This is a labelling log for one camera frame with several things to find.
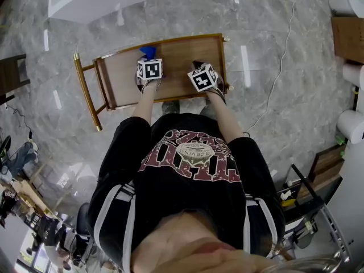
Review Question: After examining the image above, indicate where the black office chair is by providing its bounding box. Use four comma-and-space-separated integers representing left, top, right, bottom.
76, 202, 92, 240

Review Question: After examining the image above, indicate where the person's left forearm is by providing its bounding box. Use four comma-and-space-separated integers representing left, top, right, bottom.
132, 80, 163, 125

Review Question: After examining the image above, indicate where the person's black printed t-shirt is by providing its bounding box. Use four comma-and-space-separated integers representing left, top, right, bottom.
86, 113, 287, 273

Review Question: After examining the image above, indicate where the light wooden table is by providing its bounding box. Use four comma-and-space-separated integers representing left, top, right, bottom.
0, 177, 57, 220

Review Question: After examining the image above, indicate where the white toilet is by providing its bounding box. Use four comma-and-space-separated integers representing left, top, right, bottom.
342, 63, 364, 90
337, 109, 364, 144
329, 0, 364, 18

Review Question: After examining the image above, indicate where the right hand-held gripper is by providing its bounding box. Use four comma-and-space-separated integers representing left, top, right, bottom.
187, 60, 220, 93

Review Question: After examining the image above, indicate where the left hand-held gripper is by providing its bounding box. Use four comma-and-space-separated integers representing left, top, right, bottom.
136, 54, 165, 81

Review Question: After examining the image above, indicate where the brown wooden bench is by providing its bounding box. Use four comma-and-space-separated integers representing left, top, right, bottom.
308, 143, 348, 183

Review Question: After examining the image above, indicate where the large cardboard box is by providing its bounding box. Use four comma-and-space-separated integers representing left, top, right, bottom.
330, 16, 364, 65

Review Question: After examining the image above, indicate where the thin black cable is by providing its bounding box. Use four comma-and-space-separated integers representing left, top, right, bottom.
5, 104, 34, 140

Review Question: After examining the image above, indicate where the white floor cable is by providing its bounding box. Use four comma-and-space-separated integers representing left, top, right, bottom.
243, 0, 296, 135

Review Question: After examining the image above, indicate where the blue cloth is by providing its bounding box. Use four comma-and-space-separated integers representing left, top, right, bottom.
138, 46, 157, 60

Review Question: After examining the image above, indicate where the dark wooden side table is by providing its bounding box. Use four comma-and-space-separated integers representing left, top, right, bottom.
0, 54, 31, 105

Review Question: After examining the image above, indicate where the metal glasses frame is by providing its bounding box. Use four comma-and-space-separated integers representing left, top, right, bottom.
267, 250, 342, 273

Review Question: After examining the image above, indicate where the person's right forearm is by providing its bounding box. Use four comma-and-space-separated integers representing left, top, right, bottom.
205, 88, 244, 142

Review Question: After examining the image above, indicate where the white counter with holes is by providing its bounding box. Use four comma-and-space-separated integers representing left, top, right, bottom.
47, 0, 242, 25

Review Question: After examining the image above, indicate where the black metal rack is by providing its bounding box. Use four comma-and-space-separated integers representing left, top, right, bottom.
277, 163, 344, 238

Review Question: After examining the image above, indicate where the person's neck and chin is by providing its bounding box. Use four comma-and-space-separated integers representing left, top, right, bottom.
130, 212, 285, 273

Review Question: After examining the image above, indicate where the wooden serving cart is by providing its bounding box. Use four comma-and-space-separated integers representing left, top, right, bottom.
73, 32, 234, 133

